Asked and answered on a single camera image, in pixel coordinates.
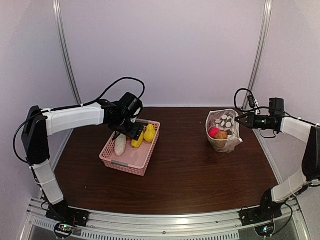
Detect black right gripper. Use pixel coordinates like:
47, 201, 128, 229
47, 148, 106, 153
235, 111, 274, 130

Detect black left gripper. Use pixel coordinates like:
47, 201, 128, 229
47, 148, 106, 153
112, 116, 144, 141

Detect yellow pear with leaf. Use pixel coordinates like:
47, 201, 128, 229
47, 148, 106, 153
144, 124, 157, 143

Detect white wrinkled cabbage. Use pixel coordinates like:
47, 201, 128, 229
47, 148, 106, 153
114, 134, 127, 157

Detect clear zip top bag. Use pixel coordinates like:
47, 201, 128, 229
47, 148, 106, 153
205, 109, 243, 153

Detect brown potato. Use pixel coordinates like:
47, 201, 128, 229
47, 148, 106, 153
214, 131, 228, 140

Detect red apple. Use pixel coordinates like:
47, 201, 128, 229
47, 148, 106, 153
208, 127, 221, 139

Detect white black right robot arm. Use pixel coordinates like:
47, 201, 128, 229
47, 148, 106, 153
235, 94, 320, 221

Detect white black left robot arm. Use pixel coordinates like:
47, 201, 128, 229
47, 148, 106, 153
16, 92, 144, 222

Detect pink perforated plastic basket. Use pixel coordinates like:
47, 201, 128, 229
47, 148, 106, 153
99, 119, 161, 177

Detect right round circuit board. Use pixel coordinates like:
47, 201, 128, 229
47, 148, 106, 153
254, 223, 275, 238

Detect round circuit board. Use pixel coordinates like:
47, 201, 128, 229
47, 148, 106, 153
53, 222, 75, 239
254, 223, 275, 238

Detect left round circuit board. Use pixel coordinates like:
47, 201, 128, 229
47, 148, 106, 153
53, 222, 75, 239

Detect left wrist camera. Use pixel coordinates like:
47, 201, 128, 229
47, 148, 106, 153
129, 108, 142, 123

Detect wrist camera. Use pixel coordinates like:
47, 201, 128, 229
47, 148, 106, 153
247, 94, 261, 115
129, 108, 142, 123

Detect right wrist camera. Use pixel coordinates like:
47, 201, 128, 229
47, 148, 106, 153
247, 94, 261, 115

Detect black right camera cable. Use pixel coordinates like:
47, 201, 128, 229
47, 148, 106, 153
233, 87, 256, 113

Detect black camera cable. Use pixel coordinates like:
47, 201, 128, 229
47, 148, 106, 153
99, 76, 146, 106
233, 87, 256, 113

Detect black left camera cable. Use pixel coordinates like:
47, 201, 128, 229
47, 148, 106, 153
99, 76, 146, 106

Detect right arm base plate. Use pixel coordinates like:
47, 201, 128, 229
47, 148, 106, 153
239, 205, 282, 226

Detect aluminium front rail frame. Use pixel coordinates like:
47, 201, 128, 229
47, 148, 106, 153
17, 198, 311, 240

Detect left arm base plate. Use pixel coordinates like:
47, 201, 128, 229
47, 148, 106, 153
45, 205, 90, 227

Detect right aluminium corner post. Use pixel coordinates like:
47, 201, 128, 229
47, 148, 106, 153
246, 0, 273, 95

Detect aluminium corner post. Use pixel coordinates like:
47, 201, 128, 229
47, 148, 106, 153
246, 0, 273, 95
52, 0, 82, 105

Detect left aluminium corner post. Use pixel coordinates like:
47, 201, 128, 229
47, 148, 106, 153
52, 0, 82, 105

